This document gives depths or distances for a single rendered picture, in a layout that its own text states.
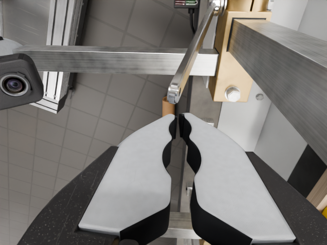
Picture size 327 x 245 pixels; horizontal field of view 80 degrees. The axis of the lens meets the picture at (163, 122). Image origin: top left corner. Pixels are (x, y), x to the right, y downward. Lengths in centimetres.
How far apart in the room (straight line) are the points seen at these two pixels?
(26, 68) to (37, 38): 89
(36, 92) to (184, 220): 29
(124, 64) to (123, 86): 99
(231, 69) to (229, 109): 34
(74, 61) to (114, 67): 5
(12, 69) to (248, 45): 22
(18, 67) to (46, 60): 10
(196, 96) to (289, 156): 26
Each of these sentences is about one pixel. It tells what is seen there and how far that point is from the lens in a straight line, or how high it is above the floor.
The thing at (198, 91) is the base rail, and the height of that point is 70.
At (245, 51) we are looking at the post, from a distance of 21.
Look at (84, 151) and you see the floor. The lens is 170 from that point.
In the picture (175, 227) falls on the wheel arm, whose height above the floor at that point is 96.
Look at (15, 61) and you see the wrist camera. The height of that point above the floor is 95.
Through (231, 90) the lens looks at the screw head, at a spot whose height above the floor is 88.
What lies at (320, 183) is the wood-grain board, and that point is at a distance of 47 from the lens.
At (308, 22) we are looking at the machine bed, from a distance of 56.
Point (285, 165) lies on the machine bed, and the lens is 58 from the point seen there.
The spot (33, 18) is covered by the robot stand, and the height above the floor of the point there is 21.
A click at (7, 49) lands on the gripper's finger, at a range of 35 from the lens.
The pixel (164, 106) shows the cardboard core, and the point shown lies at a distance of 122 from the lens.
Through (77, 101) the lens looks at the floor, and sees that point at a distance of 143.
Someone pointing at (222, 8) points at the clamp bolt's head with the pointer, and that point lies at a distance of 28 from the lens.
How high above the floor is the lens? 113
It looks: 56 degrees down
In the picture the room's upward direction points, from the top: 175 degrees counter-clockwise
